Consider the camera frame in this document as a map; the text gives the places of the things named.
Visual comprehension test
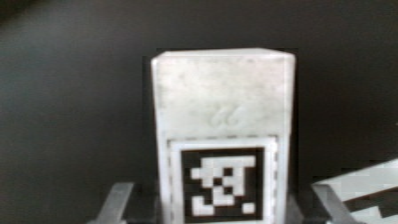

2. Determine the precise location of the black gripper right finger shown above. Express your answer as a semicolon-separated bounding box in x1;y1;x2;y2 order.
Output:
313;184;363;224

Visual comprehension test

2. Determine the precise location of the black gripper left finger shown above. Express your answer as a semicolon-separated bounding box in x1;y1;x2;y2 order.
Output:
87;182;135;224

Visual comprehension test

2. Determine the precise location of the white leg with tag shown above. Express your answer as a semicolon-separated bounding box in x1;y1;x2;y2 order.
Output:
151;48;295;224

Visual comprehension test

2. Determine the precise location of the white leg front left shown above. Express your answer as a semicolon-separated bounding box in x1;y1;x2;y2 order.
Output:
313;159;398;224

